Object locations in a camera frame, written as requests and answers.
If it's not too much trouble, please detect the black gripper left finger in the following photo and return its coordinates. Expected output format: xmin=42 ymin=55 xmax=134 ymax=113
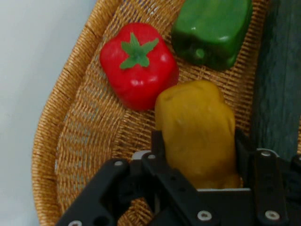
xmin=55 ymin=130 xmax=223 ymax=226

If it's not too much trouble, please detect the red toy bell pepper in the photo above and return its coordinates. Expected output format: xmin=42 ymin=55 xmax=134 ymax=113
xmin=99 ymin=22 xmax=180 ymax=112

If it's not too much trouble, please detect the green toy bell pepper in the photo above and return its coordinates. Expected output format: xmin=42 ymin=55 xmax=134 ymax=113
xmin=170 ymin=0 xmax=253 ymax=71

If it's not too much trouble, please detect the yellow toy bell pepper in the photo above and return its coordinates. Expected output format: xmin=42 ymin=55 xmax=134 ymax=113
xmin=154 ymin=80 xmax=242 ymax=190

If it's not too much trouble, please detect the dark green toy cucumber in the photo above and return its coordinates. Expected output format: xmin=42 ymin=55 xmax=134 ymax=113
xmin=248 ymin=0 xmax=301 ymax=161

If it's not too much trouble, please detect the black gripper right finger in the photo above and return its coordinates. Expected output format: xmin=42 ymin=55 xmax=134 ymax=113
xmin=234 ymin=129 xmax=301 ymax=226

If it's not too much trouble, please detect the woven wicker basket with handles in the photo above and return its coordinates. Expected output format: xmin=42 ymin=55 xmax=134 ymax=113
xmin=31 ymin=0 xmax=301 ymax=226

